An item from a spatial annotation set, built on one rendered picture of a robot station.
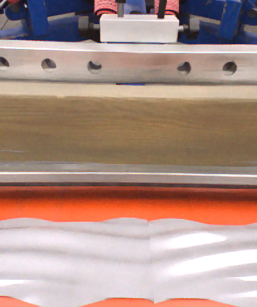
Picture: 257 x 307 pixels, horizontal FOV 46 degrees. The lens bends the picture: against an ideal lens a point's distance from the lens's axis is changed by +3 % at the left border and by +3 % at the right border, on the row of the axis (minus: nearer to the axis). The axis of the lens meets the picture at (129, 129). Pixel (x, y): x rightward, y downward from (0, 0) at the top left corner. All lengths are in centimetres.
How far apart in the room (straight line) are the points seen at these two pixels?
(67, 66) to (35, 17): 42
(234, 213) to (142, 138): 11
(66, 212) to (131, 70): 26
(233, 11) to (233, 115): 64
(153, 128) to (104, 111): 4
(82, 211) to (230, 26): 71
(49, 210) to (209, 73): 31
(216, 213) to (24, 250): 16
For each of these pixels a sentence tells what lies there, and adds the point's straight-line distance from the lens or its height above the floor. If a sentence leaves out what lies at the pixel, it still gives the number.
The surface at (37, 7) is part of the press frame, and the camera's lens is 87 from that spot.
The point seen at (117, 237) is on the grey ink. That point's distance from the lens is 25.
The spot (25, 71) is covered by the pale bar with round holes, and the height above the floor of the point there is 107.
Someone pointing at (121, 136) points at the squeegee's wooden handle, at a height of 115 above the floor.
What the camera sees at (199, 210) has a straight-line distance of 29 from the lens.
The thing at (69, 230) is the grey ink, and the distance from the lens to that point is 26.
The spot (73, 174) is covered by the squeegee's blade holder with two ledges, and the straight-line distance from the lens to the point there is 26.
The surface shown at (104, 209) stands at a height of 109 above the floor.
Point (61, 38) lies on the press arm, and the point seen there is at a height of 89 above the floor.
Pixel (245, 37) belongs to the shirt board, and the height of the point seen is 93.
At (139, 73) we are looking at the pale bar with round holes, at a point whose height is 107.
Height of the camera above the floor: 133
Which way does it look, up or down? 43 degrees down
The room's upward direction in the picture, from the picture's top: 2 degrees clockwise
